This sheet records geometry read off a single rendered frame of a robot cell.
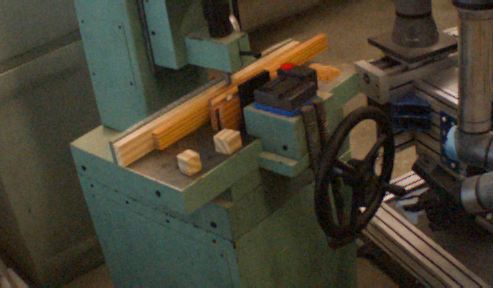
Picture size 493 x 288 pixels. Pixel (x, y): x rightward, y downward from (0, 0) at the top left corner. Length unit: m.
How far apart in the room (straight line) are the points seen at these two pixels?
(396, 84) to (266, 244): 0.70
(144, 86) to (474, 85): 0.78
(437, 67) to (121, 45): 0.97
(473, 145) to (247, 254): 0.55
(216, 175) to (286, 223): 0.29
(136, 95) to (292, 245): 0.51
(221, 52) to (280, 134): 0.24
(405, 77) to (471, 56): 0.72
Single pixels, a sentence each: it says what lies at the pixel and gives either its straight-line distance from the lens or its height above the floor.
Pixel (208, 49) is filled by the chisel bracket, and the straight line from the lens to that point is 1.59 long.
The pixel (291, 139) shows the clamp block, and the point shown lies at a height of 0.92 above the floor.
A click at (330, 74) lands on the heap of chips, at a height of 0.91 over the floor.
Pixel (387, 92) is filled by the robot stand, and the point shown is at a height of 0.72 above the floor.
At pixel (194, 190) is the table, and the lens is 1.39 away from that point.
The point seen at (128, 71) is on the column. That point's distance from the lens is 1.72.
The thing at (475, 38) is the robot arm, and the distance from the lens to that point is 1.39.
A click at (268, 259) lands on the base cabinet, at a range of 1.65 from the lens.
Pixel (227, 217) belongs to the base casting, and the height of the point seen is 0.77.
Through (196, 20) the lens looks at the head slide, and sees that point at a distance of 1.66.
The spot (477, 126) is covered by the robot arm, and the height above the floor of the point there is 0.91.
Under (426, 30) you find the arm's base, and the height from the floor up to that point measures 0.87.
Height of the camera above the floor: 1.61
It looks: 26 degrees down
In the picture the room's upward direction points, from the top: 10 degrees counter-clockwise
